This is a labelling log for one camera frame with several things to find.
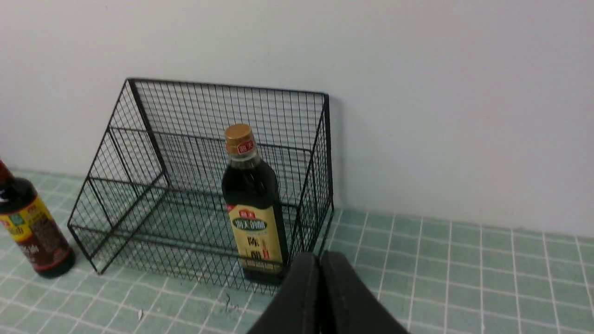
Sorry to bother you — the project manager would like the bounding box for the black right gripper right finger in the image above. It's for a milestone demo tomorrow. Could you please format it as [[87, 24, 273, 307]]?
[[320, 251, 409, 334]]

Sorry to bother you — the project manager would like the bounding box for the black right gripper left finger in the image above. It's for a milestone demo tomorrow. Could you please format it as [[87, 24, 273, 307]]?
[[248, 252, 320, 334]]

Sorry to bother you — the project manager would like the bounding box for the vinegar bottle gold cap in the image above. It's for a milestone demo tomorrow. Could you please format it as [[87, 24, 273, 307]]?
[[221, 123, 289, 285]]

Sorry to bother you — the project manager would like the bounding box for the soy sauce bottle red cap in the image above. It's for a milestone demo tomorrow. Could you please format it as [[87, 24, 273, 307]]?
[[0, 162, 76, 279]]

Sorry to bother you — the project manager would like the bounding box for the green checked tablecloth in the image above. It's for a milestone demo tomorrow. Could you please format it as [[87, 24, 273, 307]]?
[[1, 170, 593, 334]]

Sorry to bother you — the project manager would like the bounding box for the black wire mesh shelf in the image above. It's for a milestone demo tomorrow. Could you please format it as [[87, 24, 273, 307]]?
[[67, 78, 335, 294]]

